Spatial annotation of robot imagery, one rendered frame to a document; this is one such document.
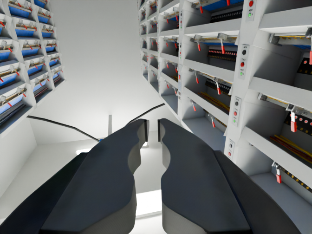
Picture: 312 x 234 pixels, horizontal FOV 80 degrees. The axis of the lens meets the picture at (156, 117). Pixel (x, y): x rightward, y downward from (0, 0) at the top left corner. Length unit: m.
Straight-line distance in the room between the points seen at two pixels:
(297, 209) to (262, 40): 0.62
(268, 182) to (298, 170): 0.34
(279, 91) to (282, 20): 0.20
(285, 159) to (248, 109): 0.22
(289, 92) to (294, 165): 0.21
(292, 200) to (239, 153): 0.25
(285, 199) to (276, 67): 0.51
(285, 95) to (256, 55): 0.19
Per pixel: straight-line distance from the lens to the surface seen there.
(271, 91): 0.70
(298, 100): 0.64
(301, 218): 0.91
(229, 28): 0.90
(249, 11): 0.80
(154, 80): 2.80
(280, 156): 0.72
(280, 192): 0.98
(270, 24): 0.72
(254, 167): 0.99
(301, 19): 0.65
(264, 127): 0.90
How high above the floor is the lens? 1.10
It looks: 23 degrees up
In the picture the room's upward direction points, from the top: 178 degrees clockwise
